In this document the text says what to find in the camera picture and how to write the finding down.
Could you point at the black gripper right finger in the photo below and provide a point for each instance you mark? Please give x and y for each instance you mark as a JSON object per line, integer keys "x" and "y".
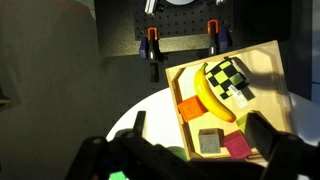
{"x": 263, "y": 136}

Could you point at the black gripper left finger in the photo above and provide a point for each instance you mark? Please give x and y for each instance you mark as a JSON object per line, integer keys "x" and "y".
{"x": 141, "y": 121}

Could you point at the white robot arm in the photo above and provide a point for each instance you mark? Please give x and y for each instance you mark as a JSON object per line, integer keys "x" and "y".
{"x": 180, "y": 2}

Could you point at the yellow-green block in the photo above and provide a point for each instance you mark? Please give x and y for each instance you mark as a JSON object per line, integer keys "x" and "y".
{"x": 243, "y": 122}

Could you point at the magenta block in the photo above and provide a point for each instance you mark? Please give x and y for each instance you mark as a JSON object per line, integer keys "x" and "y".
{"x": 237, "y": 145}

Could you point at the wooden tray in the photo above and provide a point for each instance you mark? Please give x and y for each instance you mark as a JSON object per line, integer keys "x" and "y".
{"x": 266, "y": 100}

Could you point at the orange block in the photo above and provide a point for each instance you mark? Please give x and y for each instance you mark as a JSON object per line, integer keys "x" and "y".
{"x": 191, "y": 109}

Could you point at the gray block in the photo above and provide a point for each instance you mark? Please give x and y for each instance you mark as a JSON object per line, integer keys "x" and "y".
{"x": 210, "y": 141}

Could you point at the yellow banana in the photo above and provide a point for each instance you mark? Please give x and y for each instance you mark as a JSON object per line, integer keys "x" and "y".
{"x": 208, "y": 96}

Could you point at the black yellow checkered soft cube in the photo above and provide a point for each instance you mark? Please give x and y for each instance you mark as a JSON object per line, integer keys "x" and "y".
{"x": 226, "y": 78}

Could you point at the black robot cart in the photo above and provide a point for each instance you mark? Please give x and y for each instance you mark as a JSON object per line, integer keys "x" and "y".
{"x": 116, "y": 40}

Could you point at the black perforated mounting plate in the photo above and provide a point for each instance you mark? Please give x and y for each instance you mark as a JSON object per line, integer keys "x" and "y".
{"x": 183, "y": 23}

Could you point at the silver aluminium profile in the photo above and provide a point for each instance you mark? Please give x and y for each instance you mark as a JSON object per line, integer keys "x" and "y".
{"x": 150, "y": 6}

